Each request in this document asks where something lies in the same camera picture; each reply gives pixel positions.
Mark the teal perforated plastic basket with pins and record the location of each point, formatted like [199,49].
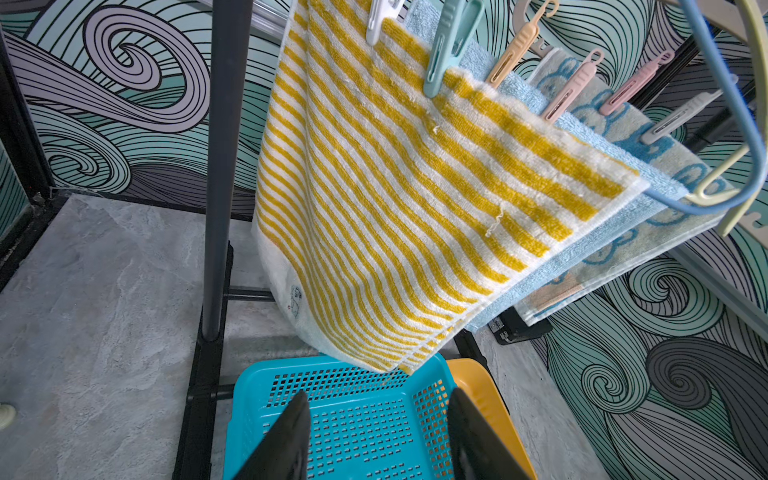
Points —
[364,425]

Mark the light blue towel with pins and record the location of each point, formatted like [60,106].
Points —
[422,20]

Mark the pink clothespin on blue towel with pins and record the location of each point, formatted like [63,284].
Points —
[578,81]

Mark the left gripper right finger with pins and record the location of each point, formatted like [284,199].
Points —
[476,451]

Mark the pink wooden hanger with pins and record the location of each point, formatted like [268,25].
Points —
[520,19]

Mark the yellow plastic tray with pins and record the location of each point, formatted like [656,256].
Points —
[477,383]

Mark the white clothespin on striped towel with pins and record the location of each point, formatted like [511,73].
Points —
[380,11]

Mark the yellow striped towel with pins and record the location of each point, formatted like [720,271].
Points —
[387,220]

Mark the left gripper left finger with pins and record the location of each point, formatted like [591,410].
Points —
[283,452]

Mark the black case on floor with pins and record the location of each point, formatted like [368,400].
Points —
[510,328]

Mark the black clothes rack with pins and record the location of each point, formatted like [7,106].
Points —
[233,24]

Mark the white clothespin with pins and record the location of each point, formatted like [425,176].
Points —
[679,116]
[380,11]

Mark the green clothespin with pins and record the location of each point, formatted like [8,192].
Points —
[457,24]

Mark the orange clothespin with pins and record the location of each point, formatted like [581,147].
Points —
[514,52]

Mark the grey aluminium wall rail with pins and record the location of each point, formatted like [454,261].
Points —
[735,290]

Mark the pink clothespin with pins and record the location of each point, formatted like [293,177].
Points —
[635,83]
[578,81]

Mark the bunny pattern towel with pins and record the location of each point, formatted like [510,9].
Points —
[646,227]

